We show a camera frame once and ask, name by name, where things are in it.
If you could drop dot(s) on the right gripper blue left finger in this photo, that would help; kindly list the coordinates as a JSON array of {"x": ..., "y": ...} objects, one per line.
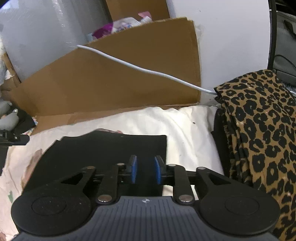
[{"x": 119, "y": 173}]

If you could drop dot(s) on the grey bag with handle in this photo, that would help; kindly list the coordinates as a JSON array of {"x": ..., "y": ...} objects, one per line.
[{"x": 284, "y": 60}]

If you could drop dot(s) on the tall cardboard box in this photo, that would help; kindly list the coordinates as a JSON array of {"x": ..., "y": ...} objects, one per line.
[{"x": 122, "y": 9}]

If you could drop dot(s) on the brown cardboard sheet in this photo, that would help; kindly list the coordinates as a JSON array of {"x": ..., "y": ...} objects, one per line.
[{"x": 121, "y": 72}]

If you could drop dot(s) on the leopard print cushion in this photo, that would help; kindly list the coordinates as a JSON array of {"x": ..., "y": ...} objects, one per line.
[{"x": 258, "y": 118}]

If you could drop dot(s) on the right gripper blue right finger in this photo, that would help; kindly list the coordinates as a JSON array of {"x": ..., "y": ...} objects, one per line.
[{"x": 177, "y": 177}]

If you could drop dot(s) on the grey neck pillow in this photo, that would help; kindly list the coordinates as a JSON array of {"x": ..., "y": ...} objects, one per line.
[{"x": 9, "y": 116}]

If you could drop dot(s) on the black shorts with bear print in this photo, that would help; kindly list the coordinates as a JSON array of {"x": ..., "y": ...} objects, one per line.
[{"x": 102, "y": 150}]

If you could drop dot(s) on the purple snack bag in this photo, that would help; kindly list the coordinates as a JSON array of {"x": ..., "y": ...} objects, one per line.
[{"x": 120, "y": 25}]

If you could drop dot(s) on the black garment pile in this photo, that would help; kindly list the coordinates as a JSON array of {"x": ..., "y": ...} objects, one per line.
[{"x": 25, "y": 122}]

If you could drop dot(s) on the cream bear print blanket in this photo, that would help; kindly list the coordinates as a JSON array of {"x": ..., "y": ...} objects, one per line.
[{"x": 187, "y": 130}]

